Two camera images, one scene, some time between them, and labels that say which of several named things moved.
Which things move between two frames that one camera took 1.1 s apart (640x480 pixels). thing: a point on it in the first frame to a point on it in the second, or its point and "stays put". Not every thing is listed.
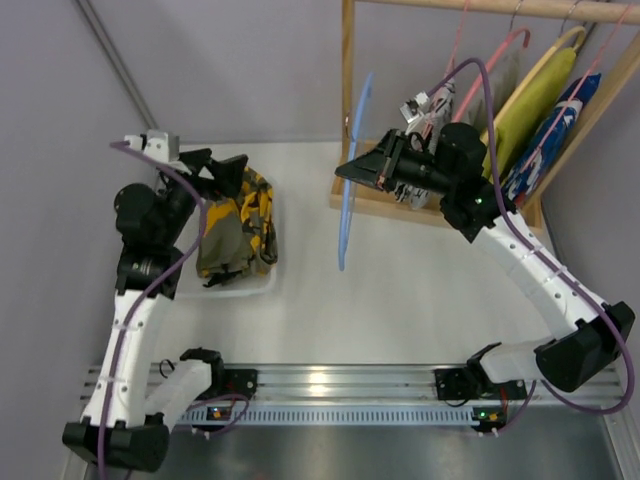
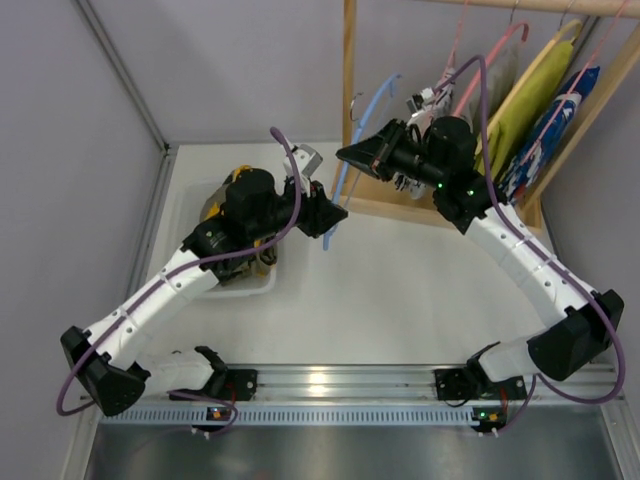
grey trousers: [503, 77] stays put
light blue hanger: [364, 107] to [338, 197]
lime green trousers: [515, 131] stays put
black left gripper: [198, 176] to [310, 208]
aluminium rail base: [379, 382] stays put
